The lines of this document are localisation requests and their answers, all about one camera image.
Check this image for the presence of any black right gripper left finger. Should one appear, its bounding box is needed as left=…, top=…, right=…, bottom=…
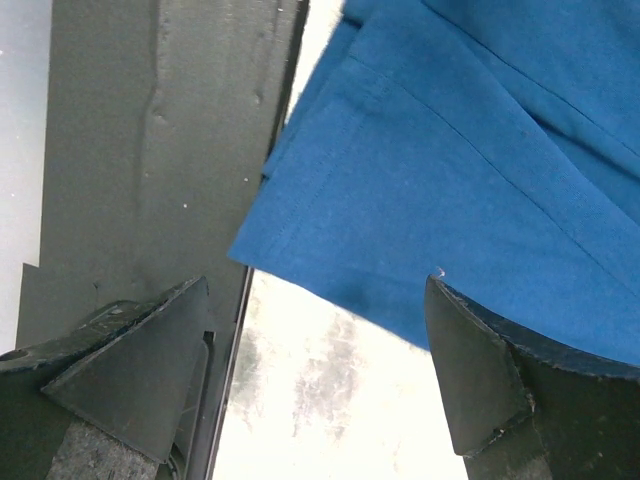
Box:
left=1, top=277, right=209, bottom=479

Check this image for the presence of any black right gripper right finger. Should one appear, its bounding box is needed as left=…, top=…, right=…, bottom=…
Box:
left=425, top=278, right=639, bottom=479

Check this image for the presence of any blue printed t-shirt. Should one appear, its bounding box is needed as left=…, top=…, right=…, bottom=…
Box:
left=230, top=1, right=639, bottom=364

